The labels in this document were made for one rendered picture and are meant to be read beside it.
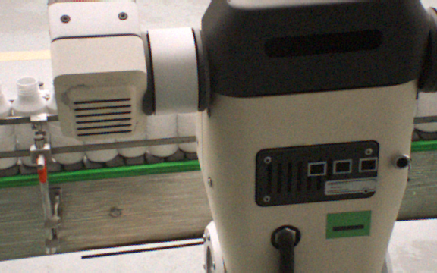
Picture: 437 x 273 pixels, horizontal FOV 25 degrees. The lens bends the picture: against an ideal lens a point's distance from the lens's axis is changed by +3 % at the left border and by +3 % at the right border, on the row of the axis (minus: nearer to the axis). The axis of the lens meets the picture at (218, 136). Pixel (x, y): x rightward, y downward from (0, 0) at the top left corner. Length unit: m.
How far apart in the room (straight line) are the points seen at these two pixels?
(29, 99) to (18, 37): 3.05
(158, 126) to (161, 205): 0.16
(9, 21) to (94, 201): 3.20
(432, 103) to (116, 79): 1.07
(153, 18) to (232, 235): 3.91
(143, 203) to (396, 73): 0.93
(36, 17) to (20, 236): 3.20
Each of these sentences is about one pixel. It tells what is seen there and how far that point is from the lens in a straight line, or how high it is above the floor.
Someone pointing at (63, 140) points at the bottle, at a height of 1.06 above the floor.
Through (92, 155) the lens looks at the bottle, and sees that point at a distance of 1.85.
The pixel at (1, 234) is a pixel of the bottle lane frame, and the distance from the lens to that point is 1.91.
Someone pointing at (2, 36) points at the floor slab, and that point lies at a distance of 4.87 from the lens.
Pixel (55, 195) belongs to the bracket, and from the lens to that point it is 1.85.
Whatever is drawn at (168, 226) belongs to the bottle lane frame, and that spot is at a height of 0.86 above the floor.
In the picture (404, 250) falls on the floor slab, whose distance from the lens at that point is 3.34.
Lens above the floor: 1.97
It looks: 30 degrees down
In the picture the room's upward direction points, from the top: 1 degrees counter-clockwise
